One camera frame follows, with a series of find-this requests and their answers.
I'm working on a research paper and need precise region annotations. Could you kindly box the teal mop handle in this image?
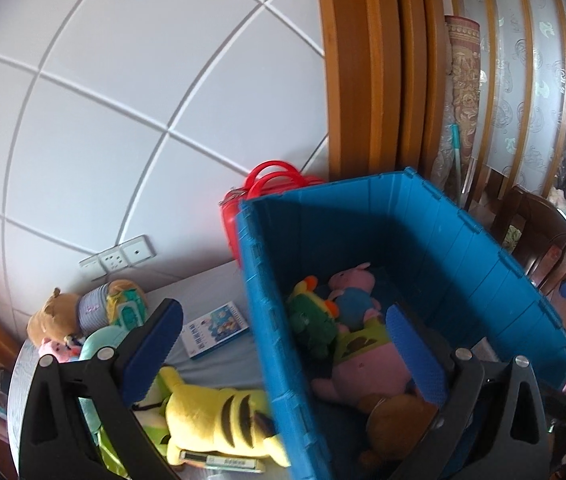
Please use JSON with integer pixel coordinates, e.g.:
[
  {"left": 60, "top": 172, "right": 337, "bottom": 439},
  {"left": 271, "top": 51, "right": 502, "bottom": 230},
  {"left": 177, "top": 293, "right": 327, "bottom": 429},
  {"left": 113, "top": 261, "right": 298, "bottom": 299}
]
[{"left": 450, "top": 125, "right": 466, "bottom": 206}]

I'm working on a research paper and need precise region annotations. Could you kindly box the small blue picture box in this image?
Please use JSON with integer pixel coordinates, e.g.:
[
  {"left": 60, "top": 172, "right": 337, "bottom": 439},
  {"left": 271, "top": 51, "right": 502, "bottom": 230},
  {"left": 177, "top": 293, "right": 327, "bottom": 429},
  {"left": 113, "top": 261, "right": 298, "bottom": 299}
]
[{"left": 181, "top": 301, "right": 250, "bottom": 360}]

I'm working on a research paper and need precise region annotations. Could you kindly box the white wall socket strip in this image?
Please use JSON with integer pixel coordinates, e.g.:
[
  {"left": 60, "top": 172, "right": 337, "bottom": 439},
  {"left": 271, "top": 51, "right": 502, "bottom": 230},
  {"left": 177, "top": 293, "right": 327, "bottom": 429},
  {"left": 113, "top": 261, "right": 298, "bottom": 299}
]
[{"left": 79, "top": 235, "right": 156, "bottom": 281}]

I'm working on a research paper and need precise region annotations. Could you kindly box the small pink pig plush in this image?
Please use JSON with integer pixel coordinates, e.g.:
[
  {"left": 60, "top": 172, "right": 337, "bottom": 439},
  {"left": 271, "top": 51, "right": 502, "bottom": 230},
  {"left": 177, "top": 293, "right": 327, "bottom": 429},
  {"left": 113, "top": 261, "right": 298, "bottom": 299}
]
[{"left": 38, "top": 337, "right": 84, "bottom": 363}]

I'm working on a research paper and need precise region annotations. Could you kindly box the pink pig plush blue dress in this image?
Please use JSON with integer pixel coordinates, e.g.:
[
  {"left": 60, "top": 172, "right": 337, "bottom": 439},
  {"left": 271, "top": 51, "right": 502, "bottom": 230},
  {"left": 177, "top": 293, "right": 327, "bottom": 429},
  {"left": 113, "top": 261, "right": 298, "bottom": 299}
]
[{"left": 325, "top": 261, "right": 384, "bottom": 333}]

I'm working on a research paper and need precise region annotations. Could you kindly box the brown plush with hat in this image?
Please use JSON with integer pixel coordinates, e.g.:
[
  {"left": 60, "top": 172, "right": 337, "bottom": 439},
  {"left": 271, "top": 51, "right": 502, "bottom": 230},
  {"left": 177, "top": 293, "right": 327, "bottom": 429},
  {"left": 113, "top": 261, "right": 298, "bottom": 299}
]
[{"left": 26, "top": 285, "right": 114, "bottom": 348}]

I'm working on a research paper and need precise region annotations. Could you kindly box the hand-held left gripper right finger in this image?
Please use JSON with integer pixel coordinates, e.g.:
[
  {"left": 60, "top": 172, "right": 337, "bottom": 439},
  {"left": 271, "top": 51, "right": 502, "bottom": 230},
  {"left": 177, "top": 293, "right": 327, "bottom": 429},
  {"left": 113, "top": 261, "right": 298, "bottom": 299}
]
[{"left": 385, "top": 304, "right": 554, "bottom": 480}]

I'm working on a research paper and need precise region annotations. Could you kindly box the teal plush toy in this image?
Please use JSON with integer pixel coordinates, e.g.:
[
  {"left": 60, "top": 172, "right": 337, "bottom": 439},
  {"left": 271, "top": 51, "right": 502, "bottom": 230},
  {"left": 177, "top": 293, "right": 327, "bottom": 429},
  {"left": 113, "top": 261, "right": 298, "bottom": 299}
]
[{"left": 78, "top": 325, "right": 136, "bottom": 441}]

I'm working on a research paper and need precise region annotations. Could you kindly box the rolled patterned carpet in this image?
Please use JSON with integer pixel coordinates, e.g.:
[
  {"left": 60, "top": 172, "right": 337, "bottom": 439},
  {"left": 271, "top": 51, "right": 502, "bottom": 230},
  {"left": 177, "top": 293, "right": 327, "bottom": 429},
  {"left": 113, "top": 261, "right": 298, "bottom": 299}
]
[{"left": 444, "top": 15, "right": 484, "bottom": 181}]

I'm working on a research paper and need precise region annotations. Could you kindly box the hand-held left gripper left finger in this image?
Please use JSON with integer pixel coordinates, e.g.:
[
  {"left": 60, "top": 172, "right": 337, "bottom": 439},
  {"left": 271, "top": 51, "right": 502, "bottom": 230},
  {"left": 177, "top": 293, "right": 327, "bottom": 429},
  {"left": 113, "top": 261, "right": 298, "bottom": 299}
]
[{"left": 17, "top": 298, "right": 185, "bottom": 480}]

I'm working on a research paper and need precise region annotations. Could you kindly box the yellow striped tiger plush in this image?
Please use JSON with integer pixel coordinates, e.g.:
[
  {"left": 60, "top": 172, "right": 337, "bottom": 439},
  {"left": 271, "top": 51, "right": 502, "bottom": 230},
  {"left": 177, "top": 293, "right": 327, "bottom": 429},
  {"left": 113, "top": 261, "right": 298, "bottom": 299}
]
[{"left": 133, "top": 366, "right": 291, "bottom": 467}]

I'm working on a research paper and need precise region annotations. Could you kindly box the wooden chair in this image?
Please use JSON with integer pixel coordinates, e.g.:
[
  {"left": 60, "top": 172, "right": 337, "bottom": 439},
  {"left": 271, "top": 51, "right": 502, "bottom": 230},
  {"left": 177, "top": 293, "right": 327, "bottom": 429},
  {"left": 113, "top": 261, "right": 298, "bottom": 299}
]
[{"left": 490, "top": 185, "right": 566, "bottom": 291}]

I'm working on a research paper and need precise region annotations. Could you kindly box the green plush toy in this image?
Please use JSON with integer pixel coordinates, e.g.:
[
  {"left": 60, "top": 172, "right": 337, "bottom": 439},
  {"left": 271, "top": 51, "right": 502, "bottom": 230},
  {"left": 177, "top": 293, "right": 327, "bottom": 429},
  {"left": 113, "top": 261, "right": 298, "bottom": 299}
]
[{"left": 285, "top": 275, "right": 341, "bottom": 358}]

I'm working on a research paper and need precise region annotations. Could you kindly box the frosted glass sliding door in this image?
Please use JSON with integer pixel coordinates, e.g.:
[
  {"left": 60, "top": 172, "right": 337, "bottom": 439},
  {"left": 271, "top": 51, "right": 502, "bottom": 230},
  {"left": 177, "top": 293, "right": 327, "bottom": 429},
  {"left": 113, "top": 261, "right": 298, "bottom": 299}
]
[{"left": 478, "top": 0, "right": 566, "bottom": 196}]

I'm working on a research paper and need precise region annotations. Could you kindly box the blue plastic crate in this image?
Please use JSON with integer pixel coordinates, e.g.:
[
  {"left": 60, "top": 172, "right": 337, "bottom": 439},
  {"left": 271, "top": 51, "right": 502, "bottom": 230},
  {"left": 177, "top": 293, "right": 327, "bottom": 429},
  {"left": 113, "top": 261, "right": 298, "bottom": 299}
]
[{"left": 235, "top": 169, "right": 566, "bottom": 480}]

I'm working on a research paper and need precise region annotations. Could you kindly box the pink starfish plush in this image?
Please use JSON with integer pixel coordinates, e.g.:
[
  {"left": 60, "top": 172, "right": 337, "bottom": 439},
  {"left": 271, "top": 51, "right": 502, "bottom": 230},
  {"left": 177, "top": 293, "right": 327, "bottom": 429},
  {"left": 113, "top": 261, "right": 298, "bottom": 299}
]
[{"left": 310, "top": 317, "right": 426, "bottom": 406}]

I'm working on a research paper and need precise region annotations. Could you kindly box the red plastic basket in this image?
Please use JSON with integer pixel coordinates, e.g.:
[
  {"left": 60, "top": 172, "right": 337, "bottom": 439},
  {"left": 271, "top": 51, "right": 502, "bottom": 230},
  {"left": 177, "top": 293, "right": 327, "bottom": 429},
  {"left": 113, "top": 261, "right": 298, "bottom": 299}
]
[{"left": 220, "top": 160, "right": 326, "bottom": 261}]

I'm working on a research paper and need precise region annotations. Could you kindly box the green yellow soft toy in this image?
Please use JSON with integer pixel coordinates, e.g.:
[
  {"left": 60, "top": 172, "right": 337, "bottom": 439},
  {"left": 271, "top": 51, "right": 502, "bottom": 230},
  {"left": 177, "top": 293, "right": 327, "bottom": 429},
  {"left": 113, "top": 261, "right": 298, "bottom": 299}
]
[{"left": 106, "top": 280, "right": 150, "bottom": 328}]

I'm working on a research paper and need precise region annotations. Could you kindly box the brown bear plush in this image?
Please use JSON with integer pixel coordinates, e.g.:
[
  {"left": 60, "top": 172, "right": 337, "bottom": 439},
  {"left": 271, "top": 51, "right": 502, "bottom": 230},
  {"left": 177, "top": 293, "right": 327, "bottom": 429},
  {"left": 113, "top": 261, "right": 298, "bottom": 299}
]
[{"left": 359, "top": 392, "right": 441, "bottom": 468}]

